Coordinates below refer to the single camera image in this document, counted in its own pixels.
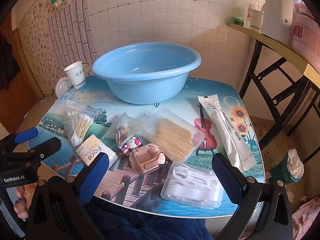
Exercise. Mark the clear floss pick box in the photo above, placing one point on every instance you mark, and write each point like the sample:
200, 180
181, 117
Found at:
190, 187

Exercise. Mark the wooden door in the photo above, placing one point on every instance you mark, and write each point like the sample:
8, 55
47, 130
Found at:
22, 92

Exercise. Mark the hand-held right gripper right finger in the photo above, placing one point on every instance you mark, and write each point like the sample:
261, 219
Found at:
225, 175

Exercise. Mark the dark hanging jacket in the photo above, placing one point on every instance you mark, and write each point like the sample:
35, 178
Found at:
6, 62

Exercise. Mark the green trash bin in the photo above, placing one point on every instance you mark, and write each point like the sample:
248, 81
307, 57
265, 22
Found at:
282, 172

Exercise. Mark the small clear printed bag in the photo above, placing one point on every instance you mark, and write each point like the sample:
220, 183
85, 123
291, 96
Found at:
120, 127

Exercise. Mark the pink floral cloth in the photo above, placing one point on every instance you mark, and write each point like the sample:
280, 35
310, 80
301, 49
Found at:
303, 220

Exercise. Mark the blue plastic basin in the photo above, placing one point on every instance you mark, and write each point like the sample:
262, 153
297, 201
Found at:
140, 85

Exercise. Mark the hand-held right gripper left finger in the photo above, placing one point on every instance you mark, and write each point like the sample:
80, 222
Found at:
96, 172

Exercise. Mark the long white packet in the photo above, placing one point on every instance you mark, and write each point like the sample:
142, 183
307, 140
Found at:
225, 130

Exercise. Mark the person's left hand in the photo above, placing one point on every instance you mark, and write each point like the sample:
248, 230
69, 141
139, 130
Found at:
21, 205

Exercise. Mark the green jar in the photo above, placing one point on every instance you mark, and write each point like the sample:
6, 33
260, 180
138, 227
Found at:
237, 21

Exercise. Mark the clear cotton swab bag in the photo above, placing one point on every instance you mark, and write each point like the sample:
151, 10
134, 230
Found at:
81, 127

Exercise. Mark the white appliance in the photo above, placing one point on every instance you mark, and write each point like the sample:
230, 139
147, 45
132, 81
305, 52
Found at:
280, 10

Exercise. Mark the cream paper box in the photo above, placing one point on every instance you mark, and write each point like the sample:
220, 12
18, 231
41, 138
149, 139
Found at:
91, 150

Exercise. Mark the pink appliance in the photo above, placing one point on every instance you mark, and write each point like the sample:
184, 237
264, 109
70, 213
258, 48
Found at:
305, 37

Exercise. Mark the white paper cup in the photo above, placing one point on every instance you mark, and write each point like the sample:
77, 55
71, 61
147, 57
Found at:
76, 75

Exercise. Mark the clear toothpick box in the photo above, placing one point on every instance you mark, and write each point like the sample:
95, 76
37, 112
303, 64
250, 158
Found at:
172, 137

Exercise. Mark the white mug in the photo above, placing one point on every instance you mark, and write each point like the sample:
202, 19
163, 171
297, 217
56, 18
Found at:
257, 20

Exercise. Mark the clear bottle red label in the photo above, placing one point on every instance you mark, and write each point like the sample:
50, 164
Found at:
250, 5

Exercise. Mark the pink clear earbud case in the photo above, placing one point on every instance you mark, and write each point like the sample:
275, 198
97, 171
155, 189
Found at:
145, 160

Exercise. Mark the black folding table frame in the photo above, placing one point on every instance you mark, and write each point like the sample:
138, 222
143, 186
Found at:
252, 67

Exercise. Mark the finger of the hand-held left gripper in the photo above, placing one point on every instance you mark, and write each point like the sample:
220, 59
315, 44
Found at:
42, 150
25, 135

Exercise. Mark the pink cartoon cat figurine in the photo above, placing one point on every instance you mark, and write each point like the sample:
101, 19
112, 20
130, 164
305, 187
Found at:
131, 143

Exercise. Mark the white round suction holder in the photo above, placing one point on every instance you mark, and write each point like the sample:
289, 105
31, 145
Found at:
61, 86

